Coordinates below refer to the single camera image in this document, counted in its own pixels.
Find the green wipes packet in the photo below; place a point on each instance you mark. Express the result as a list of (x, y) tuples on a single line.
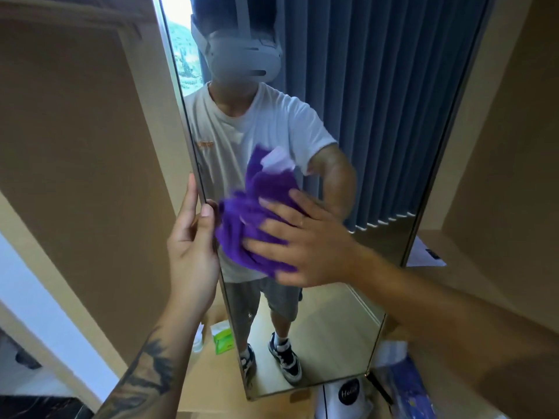
[(223, 338)]

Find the blue plastic bag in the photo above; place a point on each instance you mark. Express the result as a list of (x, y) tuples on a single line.
[(408, 388)]

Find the person's right hand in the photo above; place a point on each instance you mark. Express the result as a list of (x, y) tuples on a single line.
[(323, 248)]

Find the person's left thumb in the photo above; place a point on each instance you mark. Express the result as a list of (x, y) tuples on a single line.
[(208, 224)]

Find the person's right thumb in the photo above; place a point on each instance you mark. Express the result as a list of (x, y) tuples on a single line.
[(292, 279)]

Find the white bag with black label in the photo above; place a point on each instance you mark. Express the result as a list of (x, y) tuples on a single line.
[(345, 399)]

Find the white paper sheet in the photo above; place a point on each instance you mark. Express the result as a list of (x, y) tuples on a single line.
[(421, 255)]

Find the small white bottle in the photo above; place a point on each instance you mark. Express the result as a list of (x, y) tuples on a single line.
[(198, 340)]

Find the tall framed mirror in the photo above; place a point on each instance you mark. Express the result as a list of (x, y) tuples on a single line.
[(384, 126)]

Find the brown wooden wardrobe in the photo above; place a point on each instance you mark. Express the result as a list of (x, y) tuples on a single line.
[(83, 148)]

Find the person's right forearm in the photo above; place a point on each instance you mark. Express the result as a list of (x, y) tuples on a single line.
[(458, 327)]

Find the person's right little finger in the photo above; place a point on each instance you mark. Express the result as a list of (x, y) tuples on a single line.
[(308, 202)]

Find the person's left forearm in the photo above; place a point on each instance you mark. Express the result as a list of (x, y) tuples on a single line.
[(153, 366)]

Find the purple microfibre cloth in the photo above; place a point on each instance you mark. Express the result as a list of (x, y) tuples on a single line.
[(238, 222)]

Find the person's left hand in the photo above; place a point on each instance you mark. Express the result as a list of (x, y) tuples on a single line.
[(192, 261)]

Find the person's right middle finger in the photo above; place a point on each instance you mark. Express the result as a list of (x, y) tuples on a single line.
[(281, 229)]

